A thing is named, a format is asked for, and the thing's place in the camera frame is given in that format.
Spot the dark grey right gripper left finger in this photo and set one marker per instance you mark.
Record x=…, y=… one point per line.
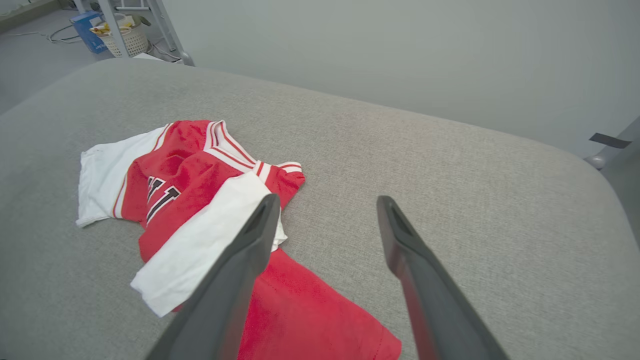
x=220, y=310

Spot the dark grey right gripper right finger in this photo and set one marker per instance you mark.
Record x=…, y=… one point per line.
x=440, y=320

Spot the red and white jersey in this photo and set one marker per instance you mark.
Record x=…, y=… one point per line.
x=190, y=190

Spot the grey fabric sofa seat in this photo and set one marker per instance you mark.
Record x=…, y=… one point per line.
x=450, y=175

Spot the black tape strip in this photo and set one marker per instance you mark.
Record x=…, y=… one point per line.
x=610, y=141

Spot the white plastic laundry basket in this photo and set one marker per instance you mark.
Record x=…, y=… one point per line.
x=132, y=42

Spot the blue cardboard box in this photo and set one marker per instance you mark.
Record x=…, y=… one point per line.
x=90, y=40

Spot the yellow item in basket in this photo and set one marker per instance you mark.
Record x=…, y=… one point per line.
x=100, y=30

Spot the grey metal frame with tape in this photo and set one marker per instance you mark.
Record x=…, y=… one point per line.
x=622, y=142

